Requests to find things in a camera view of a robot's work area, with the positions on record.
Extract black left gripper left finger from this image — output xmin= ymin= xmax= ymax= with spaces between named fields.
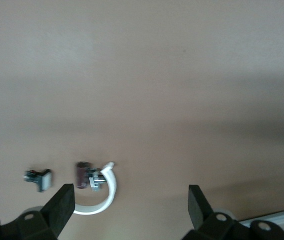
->
xmin=16 ymin=183 xmax=75 ymax=240

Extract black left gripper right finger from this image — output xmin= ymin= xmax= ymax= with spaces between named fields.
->
xmin=184 ymin=184 xmax=250 ymax=240

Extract dark brown cylindrical component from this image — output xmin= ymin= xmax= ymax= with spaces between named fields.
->
xmin=75 ymin=161 xmax=107 ymax=192

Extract brown table cover sheet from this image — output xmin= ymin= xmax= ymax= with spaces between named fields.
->
xmin=0 ymin=0 xmax=284 ymax=240

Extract small black switch white face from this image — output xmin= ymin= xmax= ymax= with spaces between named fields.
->
xmin=23 ymin=168 xmax=53 ymax=193

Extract white curved plastic ring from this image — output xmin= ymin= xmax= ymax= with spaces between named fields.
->
xmin=73 ymin=161 xmax=118 ymax=216

